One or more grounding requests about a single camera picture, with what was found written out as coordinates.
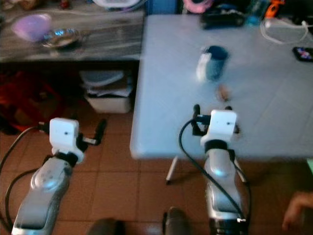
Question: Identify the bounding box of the small brown object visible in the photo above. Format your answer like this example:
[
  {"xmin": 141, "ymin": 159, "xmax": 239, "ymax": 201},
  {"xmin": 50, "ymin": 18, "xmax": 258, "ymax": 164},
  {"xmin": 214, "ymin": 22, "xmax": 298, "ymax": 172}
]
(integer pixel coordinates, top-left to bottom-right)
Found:
[{"xmin": 217, "ymin": 84, "xmax": 232, "ymax": 102}]

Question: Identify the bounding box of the red plastic stool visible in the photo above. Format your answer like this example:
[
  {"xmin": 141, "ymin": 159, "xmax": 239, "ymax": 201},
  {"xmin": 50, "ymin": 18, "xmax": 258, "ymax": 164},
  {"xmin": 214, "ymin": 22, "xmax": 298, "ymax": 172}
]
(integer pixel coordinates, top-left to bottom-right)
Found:
[{"xmin": 0, "ymin": 71, "xmax": 62, "ymax": 134}]

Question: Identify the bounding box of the white storage bin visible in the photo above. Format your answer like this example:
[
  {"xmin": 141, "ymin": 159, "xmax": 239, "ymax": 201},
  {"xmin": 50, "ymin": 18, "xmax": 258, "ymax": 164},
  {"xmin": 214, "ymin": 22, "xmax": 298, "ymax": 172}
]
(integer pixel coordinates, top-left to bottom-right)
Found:
[{"xmin": 80, "ymin": 70, "xmax": 135, "ymax": 115}]

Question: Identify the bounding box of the blue cup with white cloth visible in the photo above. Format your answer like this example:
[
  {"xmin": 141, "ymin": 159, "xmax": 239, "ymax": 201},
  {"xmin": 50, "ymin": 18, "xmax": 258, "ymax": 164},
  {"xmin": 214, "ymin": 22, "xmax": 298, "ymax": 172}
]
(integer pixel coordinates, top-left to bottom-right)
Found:
[{"xmin": 196, "ymin": 45, "xmax": 230, "ymax": 83}]

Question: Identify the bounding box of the white table leg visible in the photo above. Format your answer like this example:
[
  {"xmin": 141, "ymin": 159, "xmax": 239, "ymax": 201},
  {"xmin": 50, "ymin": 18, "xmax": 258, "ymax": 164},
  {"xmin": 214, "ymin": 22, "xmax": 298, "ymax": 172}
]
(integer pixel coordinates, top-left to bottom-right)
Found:
[{"xmin": 166, "ymin": 156, "xmax": 179, "ymax": 185}]

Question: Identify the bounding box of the black tray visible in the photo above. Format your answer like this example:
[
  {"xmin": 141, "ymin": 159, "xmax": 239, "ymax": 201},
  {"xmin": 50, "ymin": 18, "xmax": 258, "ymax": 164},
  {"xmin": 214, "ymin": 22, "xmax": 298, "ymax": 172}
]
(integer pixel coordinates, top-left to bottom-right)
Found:
[{"xmin": 201, "ymin": 8, "xmax": 248, "ymax": 28}]

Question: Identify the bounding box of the shiny metal dish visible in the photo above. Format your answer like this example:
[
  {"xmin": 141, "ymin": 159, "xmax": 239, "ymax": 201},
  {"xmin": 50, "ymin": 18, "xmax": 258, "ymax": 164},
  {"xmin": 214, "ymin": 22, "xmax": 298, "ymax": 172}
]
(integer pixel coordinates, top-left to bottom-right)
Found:
[{"xmin": 41, "ymin": 28, "xmax": 82, "ymax": 49}]

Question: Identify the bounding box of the dark marble counter table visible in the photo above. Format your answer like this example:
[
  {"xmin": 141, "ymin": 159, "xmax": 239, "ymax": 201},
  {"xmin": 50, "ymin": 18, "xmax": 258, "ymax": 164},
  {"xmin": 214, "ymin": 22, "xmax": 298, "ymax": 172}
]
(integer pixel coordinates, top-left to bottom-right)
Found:
[{"xmin": 0, "ymin": 8, "xmax": 146, "ymax": 135}]

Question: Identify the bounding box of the black phone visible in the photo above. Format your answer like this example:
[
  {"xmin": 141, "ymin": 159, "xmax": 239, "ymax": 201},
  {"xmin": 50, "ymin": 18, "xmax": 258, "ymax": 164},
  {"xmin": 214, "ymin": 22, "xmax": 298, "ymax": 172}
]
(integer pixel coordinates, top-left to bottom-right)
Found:
[{"xmin": 292, "ymin": 47, "xmax": 313, "ymax": 62}]

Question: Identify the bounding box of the purple plastic bowl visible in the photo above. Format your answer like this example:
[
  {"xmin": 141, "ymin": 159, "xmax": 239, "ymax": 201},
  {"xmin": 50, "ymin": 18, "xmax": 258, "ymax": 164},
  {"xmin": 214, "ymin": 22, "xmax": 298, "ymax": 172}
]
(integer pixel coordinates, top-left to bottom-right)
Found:
[{"xmin": 12, "ymin": 13, "xmax": 53, "ymax": 43}]

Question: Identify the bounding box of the dark right robot foot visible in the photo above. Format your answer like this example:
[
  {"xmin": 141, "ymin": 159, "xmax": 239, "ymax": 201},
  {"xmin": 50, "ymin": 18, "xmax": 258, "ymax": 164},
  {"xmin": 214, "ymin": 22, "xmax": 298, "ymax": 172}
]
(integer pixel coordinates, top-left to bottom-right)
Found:
[{"xmin": 162, "ymin": 207, "xmax": 191, "ymax": 235}]

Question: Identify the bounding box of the pink round object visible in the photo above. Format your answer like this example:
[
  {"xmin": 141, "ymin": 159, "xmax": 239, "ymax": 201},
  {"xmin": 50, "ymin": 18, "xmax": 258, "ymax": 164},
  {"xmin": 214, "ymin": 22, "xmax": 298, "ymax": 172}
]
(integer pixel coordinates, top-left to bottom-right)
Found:
[{"xmin": 182, "ymin": 0, "xmax": 215, "ymax": 14}]

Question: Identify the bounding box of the orange tool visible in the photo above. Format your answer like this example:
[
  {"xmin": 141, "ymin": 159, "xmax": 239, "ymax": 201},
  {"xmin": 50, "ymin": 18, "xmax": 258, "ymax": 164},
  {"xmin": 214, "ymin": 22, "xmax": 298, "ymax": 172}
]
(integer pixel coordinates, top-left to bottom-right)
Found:
[{"xmin": 265, "ymin": 0, "xmax": 286, "ymax": 19}]

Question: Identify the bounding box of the bystander bare hand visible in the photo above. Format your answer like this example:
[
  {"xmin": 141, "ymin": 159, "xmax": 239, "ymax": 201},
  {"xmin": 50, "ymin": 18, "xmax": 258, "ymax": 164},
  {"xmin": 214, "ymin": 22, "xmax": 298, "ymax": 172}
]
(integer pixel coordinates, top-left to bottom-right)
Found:
[{"xmin": 282, "ymin": 191, "xmax": 313, "ymax": 231}]

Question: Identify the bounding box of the white round bowl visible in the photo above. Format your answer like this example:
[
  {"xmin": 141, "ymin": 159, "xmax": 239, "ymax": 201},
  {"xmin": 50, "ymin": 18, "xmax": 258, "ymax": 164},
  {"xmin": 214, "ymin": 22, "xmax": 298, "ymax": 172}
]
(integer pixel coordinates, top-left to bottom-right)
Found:
[{"xmin": 91, "ymin": 0, "xmax": 145, "ymax": 11}]

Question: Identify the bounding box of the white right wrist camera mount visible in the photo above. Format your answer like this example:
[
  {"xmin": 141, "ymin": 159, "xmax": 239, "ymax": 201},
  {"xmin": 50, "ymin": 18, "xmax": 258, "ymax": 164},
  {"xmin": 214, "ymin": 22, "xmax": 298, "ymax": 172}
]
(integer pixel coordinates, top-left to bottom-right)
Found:
[{"xmin": 209, "ymin": 109, "xmax": 239, "ymax": 143}]

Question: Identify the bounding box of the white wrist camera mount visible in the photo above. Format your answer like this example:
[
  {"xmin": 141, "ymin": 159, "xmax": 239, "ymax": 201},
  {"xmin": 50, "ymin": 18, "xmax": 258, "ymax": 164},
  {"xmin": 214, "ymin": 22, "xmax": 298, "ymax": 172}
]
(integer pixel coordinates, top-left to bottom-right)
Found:
[
  {"xmin": 209, "ymin": 109, "xmax": 239, "ymax": 143},
  {"xmin": 49, "ymin": 117, "xmax": 82, "ymax": 156}
]

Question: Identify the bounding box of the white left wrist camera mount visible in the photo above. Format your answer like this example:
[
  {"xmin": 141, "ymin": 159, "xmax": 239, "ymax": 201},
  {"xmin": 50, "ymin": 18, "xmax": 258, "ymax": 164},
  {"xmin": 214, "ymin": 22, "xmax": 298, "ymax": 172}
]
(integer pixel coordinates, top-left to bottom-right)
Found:
[{"xmin": 49, "ymin": 117, "xmax": 82, "ymax": 156}]

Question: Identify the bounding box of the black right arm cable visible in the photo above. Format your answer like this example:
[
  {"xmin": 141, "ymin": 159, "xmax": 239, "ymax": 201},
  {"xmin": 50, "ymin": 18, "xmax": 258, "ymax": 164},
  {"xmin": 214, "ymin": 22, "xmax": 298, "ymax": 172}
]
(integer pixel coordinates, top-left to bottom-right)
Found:
[{"xmin": 178, "ymin": 118, "xmax": 252, "ymax": 222}]

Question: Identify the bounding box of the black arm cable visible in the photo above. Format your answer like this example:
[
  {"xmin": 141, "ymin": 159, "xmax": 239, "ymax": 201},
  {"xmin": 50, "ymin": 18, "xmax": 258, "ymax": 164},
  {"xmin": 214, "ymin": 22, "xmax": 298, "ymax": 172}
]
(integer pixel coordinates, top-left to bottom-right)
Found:
[
  {"xmin": 0, "ymin": 125, "xmax": 52, "ymax": 233},
  {"xmin": 178, "ymin": 118, "xmax": 252, "ymax": 222}
]

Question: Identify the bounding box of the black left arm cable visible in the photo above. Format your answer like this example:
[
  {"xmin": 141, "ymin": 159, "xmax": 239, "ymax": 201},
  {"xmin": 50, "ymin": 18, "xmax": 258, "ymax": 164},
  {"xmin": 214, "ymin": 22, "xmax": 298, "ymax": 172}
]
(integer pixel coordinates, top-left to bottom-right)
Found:
[{"xmin": 0, "ymin": 125, "xmax": 52, "ymax": 233}]

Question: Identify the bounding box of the white looped cable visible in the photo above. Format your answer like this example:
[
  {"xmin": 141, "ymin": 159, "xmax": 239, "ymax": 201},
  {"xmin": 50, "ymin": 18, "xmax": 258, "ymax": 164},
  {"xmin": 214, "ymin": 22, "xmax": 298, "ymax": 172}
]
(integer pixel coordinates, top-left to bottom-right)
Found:
[{"xmin": 260, "ymin": 18, "xmax": 308, "ymax": 46}]

